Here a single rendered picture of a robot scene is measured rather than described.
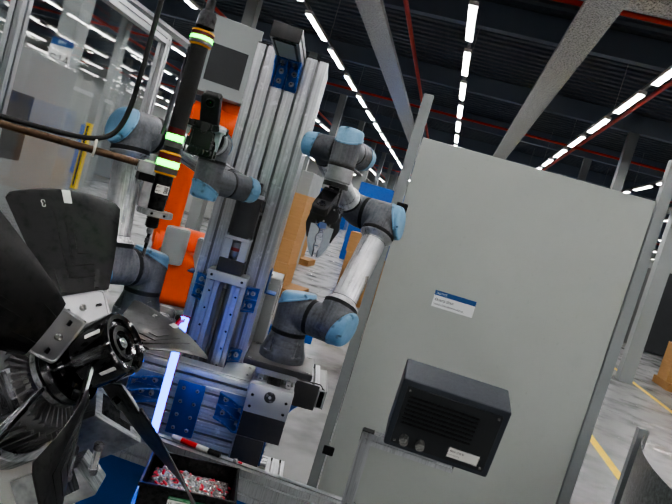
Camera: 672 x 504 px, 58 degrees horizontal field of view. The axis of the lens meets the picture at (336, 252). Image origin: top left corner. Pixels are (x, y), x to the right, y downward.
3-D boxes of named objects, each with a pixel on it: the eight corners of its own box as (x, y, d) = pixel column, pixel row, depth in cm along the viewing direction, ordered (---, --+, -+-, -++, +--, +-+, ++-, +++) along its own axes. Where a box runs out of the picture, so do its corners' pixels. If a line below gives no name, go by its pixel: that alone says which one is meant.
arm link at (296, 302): (282, 321, 206) (293, 284, 205) (316, 335, 201) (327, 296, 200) (265, 324, 195) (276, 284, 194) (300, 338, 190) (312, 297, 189)
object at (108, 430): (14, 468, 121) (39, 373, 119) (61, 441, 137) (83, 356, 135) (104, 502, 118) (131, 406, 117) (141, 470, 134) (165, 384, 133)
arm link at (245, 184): (166, 153, 205) (254, 214, 177) (138, 145, 196) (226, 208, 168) (179, 122, 203) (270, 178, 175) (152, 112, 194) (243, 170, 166)
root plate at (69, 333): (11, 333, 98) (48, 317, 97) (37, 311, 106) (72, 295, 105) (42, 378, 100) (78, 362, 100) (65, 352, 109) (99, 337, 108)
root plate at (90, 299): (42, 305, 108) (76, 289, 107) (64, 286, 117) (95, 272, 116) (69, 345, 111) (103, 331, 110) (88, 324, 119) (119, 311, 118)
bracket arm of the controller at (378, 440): (358, 442, 149) (362, 430, 149) (359, 437, 152) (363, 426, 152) (451, 473, 147) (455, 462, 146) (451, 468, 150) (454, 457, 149)
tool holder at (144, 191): (127, 210, 112) (141, 160, 112) (123, 205, 118) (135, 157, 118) (175, 222, 116) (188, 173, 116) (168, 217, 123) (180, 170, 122)
